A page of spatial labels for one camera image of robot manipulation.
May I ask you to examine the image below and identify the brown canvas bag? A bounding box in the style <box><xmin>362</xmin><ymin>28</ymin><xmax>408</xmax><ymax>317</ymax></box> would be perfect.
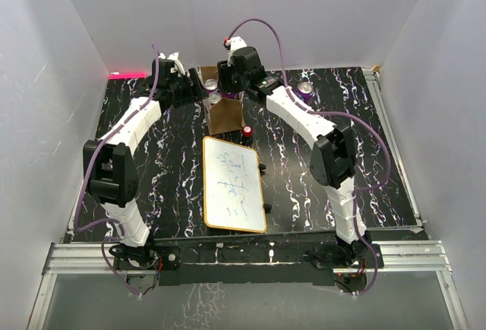
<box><xmin>198</xmin><ymin>66</ymin><xmax>245</xmax><ymax>136</ymax></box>

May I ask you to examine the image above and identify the purple fanta can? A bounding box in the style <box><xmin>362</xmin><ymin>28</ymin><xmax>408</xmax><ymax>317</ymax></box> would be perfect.
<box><xmin>295</xmin><ymin>81</ymin><xmax>314</xmax><ymax>104</ymax></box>

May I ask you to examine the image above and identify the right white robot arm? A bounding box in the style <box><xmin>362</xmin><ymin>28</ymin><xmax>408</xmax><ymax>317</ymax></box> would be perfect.
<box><xmin>217</xmin><ymin>37</ymin><xmax>367</xmax><ymax>267</ymax></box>

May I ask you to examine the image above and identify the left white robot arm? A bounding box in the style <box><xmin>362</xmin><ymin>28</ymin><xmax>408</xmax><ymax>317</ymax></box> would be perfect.
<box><xmin>81</xmin><ymin>52</ymin><xmax>208</xmax><ymax>269</ymax></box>

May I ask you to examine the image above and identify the purple can back left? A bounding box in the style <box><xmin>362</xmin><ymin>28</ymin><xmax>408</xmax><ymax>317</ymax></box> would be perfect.
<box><xmin>204</xmin><ymin>79</ymin><xmax>218</xmax><ymax>93</ymax></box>

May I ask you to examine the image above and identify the pink tape strip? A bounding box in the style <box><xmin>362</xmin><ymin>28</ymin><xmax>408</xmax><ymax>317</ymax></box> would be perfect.
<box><xmin>109</xmin><ymin>72</ymin><xmax>147</xmax><ymax>80</ymax></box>

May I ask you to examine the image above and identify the black board clip upper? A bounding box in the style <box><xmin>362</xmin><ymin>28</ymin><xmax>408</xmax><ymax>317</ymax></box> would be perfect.
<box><xmin>258</xmin><ymin>163</ymin><xmax>267</xmax><ymax>172</ymax></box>

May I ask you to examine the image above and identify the black board clip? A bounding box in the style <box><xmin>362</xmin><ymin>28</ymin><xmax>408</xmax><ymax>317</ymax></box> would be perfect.
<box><xmin>258</xmin><ymin>163</ymin><xmax>267</xmax><ymax>172</ymax></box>
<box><xmin>263</xmin><ymin>203</ymin><xmax>272</xmax><ymax>213</ymax></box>

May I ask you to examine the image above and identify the white dry-erase board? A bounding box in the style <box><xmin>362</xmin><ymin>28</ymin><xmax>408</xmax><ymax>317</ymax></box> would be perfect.
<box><xmin>203</xmin><ymin>137</ymin><xmax>267</xmax><ymax>234</ymax></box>

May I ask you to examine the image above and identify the black board clip lower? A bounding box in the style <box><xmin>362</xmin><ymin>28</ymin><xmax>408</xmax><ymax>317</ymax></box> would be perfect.
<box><xmin>263</xmin><ymin>203</ymin><xmax>272</xmax><ymax>213</ymax></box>

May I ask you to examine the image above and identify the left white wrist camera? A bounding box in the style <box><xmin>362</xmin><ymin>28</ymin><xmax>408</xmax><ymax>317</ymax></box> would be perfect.
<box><xmin>159</xmin><ymin>52</ymin><xmax>186</xmax><ymax>76</ymax></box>

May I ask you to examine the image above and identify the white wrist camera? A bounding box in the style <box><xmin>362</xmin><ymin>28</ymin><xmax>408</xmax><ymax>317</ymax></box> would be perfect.
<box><xmin>223</xmin><ymin>36</ymin><xmax>247</xmax><ymax>53</ymax></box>
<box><xmin>159</xmin><ymin>52</ymin><xmax>186</xmax><ymax>76</ymax></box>

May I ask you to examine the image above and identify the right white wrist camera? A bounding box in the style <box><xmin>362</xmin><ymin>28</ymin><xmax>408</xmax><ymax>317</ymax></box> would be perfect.
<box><xmin>223</xmin><ymin>36</ymin><xmax>247</xmax><ymax>53</ymax></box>

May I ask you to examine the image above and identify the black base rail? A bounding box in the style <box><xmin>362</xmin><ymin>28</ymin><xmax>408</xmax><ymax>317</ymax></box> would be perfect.
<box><xmin>109</xmin><ymin>231</ymin><xmax>383</xmax><ymax>291</ymax></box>

